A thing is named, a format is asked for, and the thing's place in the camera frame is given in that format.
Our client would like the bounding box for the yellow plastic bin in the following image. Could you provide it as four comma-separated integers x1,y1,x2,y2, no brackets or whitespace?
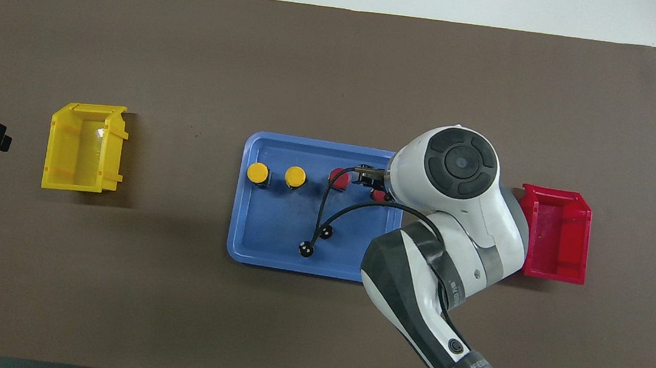
41,98,132,197

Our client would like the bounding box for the brown table mat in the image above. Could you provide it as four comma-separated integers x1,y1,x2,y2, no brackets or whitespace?
0,0,656,368

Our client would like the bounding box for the blue plastic tray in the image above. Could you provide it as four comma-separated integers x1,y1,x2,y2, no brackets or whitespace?
224,129,412,287

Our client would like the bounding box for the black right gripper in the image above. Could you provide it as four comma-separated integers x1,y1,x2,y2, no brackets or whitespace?
351,162,394,195

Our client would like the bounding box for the red plastic bin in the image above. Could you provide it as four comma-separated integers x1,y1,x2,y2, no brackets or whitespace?
512,183,596,286

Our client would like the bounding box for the dark grey velcro strap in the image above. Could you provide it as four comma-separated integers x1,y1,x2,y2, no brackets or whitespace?
404,221,474,312

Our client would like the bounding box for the yellow push button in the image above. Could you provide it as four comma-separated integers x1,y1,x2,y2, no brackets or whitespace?
245,161,273,189
283,164,309,193

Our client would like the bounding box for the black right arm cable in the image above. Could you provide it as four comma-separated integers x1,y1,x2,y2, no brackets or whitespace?
300,160,490,346

